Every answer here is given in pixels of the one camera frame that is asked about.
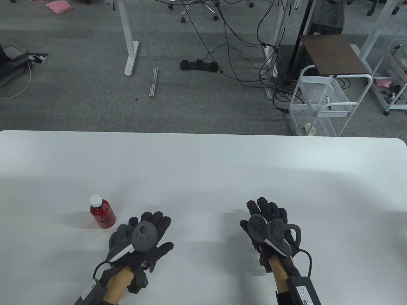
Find floor socket box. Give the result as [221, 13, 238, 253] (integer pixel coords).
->
[28, 53, 49, 66]

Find dark grey hand controller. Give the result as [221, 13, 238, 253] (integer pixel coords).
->
[247, 214, 302, 256]
[108, 221, 159, 263]

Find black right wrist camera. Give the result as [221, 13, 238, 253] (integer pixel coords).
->
[259, 250, 274, 274]

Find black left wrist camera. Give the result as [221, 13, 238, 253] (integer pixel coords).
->
[127, 265, 149, 293]

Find aluminium rail stand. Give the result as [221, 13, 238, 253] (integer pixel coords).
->
[140, 0, 158, 98]

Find person's right forearm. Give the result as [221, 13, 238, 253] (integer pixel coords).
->
[270, 256, 295, 293]

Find red plastic bottle white cap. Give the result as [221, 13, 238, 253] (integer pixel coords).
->
[89, 194, 116, 229]

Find dark grey right hand controller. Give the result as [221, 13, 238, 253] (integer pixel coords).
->
[247, 214, 302, 256]

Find black glove cable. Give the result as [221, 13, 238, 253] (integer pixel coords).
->
[92, 261, 112, 281]
[297, 249, 314, 277]

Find white cable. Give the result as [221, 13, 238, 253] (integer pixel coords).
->
[0, 62, 32, 99]

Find dark grey left hand controller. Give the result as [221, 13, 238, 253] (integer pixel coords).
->
[108, 221, 159, 263]

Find tangle of black cables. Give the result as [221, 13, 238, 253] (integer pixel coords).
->
[186, 0, 307, 111]

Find black computer tower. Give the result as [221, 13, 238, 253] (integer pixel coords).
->
[288, 0, 345, 80]

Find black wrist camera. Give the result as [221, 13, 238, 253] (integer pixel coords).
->
[127, 265, 149, 293]
[259, 250, 274, 274]

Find black left glove cable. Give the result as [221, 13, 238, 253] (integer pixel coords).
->
[92, 261, 112, 281]

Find white metal rack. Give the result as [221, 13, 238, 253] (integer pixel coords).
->
[359, 0, 407, 116]

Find black left forearm sensor box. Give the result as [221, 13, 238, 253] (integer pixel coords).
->
[74, 278, 108, 305]

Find black cable holder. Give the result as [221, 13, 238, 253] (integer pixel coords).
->
[180, 59, 220, 72]

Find chrome office chair base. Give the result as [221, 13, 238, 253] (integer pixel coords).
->
[168, 0, 220, 23]

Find person's left hand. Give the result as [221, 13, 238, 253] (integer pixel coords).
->
[101, 211, 174, 283]

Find pink paper sheets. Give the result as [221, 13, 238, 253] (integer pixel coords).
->
[46, 0, 74, 15]

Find black right glove cable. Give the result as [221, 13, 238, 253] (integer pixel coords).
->
[297, 249, 314, 277]

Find person's right hand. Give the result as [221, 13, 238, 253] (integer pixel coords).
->
[239, 197, 302, 274]

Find white desk leg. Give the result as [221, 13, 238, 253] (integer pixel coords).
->
[118, 0, 140, 77]
[263, 0, 294, 99]

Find white wire cart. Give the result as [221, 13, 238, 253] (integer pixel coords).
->
[288, 65, 373, 137]

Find grey flat device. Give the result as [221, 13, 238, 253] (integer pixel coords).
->
[3, 45, 28, 61]

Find black right forearm sensor box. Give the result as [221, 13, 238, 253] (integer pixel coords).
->
[286, 276, 321, 305]

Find brown wooden board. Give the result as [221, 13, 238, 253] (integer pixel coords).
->
[300, 34, 372, 76]

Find person's left forearm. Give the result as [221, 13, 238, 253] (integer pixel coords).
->
[102, 266, 135, 305]

